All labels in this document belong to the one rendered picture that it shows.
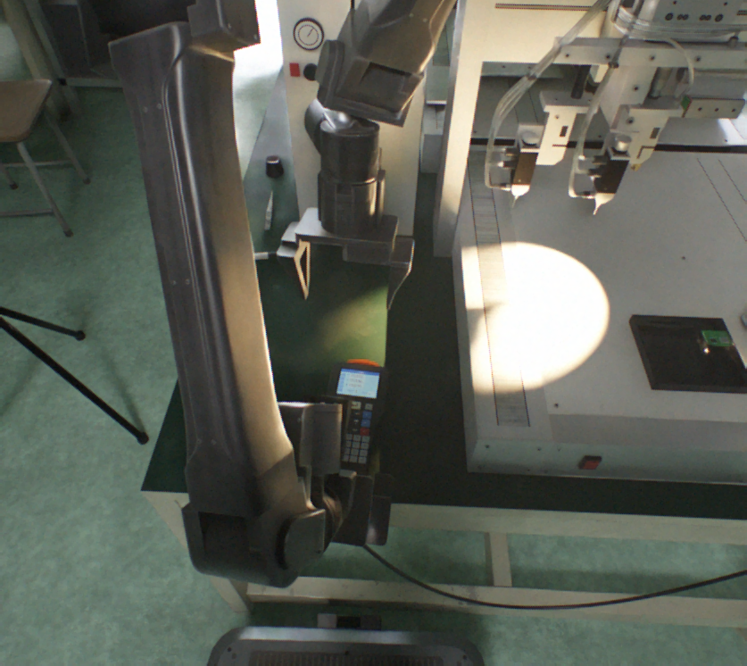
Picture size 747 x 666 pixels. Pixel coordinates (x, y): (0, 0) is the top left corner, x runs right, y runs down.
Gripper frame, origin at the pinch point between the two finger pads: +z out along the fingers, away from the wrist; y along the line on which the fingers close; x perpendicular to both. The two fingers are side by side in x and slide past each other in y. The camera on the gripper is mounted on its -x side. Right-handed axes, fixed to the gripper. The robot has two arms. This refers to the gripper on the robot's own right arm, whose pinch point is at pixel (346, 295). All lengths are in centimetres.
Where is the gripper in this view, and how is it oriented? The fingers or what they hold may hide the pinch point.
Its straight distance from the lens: 63.4
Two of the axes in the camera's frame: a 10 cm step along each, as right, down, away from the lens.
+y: -9.9, -1.1, 0.8
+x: -1.3, 5.4, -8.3
